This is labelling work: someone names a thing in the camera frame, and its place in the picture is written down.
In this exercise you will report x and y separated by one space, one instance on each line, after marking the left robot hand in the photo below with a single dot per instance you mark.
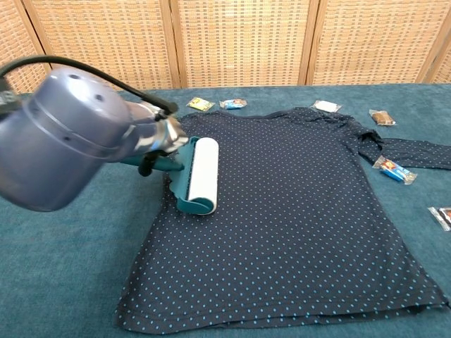
172 135

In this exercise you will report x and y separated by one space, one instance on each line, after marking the teal lint roller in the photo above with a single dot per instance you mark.
202 172

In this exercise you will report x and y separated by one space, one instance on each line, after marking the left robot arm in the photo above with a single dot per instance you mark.
63 134

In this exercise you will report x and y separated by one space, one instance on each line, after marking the dark polka dot shirt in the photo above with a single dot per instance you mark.
289 218

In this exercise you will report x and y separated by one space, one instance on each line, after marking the yellow orange snack packet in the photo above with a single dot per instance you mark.
200 104

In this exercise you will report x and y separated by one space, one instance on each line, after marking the woven bamboo folding screen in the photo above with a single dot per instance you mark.
239 38

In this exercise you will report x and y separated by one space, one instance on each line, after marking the white snack packet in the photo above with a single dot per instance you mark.
327 106

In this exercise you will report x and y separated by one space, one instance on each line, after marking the teal carpet table cover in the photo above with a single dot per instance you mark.
63 264

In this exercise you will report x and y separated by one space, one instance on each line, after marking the clear packet brown snack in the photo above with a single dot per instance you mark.
382 118

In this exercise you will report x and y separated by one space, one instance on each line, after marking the blue orange snack packet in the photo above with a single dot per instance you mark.
393 169

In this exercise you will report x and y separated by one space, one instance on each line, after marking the dark brown snack packet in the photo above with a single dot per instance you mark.
442 217

